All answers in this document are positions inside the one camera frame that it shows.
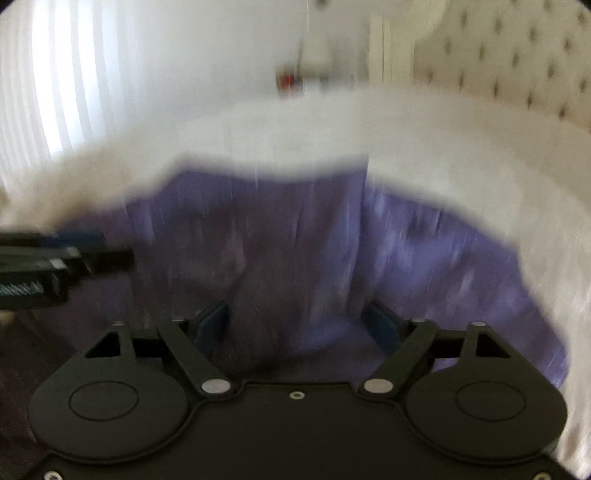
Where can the purple patterned hooded jacket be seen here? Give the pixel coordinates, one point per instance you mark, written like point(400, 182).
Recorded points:
point(295, 258)

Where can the white curtain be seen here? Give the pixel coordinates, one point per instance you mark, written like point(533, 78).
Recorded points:
point(60, 78)

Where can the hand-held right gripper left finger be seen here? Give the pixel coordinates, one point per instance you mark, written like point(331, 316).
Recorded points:
point(213, 327)

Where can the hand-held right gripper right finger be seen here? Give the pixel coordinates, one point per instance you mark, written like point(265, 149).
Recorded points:
point(381, 327)

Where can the cream tufted headboard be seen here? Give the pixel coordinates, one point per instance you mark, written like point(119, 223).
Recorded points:
point(517, 50)

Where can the bed with white bedspread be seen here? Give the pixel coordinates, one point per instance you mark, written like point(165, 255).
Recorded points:
point(415, 138)

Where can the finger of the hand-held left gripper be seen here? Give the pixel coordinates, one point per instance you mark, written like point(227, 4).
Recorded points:
point(106, 261)
point(76, 240)

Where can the small red object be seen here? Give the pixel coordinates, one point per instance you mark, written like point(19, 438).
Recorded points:
point(289, 82)

